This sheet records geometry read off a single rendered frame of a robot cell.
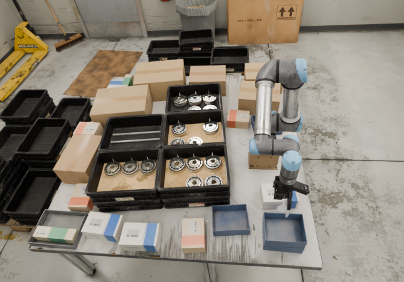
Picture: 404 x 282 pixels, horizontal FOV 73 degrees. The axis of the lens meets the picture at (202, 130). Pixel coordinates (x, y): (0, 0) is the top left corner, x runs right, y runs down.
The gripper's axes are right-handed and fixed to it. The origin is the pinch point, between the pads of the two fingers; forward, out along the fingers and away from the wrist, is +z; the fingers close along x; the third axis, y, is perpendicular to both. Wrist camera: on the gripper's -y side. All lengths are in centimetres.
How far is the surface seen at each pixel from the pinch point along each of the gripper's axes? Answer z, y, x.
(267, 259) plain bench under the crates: 25.7, 7.3, 17.4
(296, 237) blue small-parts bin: 17.6, -7.0, 8.2
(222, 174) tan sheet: 9.7, 33.0, -23.8
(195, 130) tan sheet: 7, 53, -58
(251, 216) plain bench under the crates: 24.0, 15.3, -5.6
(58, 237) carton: 19, 121, 18
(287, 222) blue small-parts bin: 17.1, -3.2, 0.8
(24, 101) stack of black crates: 37, 240, -124
